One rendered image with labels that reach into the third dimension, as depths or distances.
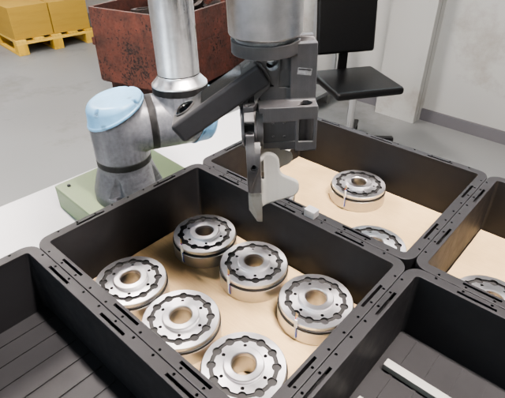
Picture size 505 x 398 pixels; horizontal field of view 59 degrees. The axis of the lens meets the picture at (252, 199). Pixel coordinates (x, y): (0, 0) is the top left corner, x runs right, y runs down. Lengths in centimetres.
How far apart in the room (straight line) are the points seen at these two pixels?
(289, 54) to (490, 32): 277
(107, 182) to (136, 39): 250
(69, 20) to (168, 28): 445
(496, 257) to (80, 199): 83
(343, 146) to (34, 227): 70
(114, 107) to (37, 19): 434
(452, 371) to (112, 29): 326
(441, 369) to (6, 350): 56
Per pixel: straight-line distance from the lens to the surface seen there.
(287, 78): 49
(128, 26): 346
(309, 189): 91
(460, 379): 64
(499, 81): 322
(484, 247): 85
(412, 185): 90
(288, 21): 45
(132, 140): 94
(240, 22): 45
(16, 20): 517
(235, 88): 47
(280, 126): 49
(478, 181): 83
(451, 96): 334
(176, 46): 92
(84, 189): 110
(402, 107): 337
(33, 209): 119
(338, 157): 96
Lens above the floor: 132
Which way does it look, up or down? 34 degrees down
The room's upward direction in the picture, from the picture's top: straight up
